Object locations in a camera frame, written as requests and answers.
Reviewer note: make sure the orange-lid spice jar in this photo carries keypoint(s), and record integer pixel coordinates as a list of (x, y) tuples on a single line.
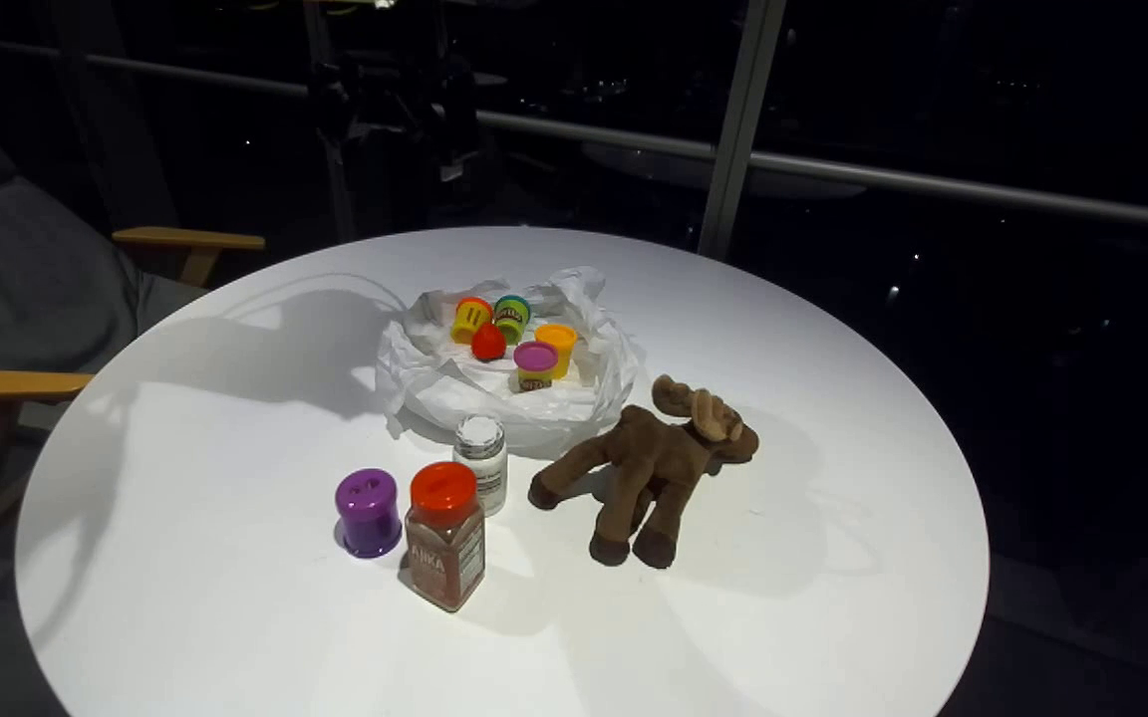
[(444, 542)]

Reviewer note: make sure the dark window post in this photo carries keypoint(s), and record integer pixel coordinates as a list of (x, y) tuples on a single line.
[(326, 131)]

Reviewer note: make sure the white plastic bag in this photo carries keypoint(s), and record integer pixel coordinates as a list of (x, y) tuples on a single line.
[(467, 398)]

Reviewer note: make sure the grey horizontal railing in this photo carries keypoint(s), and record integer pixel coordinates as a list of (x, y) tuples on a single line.
[(936, 182)]

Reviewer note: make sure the yellow-green tub pink lid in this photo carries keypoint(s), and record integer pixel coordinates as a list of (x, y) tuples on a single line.
[(537, 358)]

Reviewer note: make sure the green tub teal lid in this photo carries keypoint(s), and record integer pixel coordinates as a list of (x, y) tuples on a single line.
[(512, 317)]

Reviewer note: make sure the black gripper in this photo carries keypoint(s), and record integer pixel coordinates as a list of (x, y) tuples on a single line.
[(400, 125)]

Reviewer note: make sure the grey window post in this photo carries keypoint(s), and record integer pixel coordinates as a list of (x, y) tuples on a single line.
[(740, 119)]

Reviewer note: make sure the small white-lid jar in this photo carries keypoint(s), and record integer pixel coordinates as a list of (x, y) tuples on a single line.
[(480, 443)]

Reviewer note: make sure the large yellow tub orange lid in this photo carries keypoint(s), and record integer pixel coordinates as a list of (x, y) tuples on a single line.
[(472, 317)]

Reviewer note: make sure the purple shaker container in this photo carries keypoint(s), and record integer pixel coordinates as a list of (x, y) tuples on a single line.
[(367, 511)]

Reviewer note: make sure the red toy strawberry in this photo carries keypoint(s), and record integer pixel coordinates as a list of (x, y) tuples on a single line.
[(489, 345)]

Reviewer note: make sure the small yellow tub orange lid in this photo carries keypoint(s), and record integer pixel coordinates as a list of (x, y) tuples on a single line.
[(560, 337)]

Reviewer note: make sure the brown moose plush toy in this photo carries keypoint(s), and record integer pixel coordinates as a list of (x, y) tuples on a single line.
[(654, 463)]

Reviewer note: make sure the grey chair wooden armrests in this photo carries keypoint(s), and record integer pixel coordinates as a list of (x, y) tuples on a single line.
[(16, 280)]

